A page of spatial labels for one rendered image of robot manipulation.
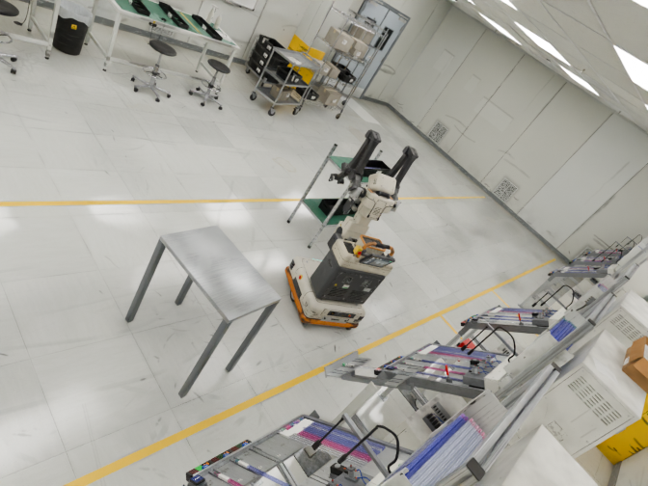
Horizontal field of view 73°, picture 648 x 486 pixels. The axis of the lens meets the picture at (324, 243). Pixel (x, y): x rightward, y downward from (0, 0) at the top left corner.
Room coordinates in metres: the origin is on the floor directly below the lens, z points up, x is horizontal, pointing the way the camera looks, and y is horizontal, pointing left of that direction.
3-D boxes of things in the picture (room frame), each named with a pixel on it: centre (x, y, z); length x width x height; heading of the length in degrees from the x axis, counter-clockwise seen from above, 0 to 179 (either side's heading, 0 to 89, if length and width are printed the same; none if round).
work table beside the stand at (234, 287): (2.12, 0.43, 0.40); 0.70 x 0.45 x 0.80; 69
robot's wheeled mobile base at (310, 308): (3.46, -0.27, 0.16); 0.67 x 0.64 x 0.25; 38
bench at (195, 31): (5.83, 3.40, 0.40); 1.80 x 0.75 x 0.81; 151
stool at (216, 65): (5.99, 2.63, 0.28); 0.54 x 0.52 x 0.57; 84
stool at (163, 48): (5.16, 2.99, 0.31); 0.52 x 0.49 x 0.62; 151
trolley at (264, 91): (7.42, 2.08, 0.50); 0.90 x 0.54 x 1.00; 166
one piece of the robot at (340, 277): (3.39, -0.33, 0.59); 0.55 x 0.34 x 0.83; 128
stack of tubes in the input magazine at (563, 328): (2.28, -1.39, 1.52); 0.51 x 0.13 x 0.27; 151
